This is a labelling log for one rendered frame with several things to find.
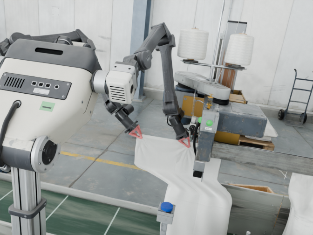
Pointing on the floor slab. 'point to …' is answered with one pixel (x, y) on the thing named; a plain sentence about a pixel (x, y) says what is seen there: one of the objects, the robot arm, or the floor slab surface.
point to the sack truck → (293, 113)
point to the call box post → (163, 229)
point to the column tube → (231, 77)
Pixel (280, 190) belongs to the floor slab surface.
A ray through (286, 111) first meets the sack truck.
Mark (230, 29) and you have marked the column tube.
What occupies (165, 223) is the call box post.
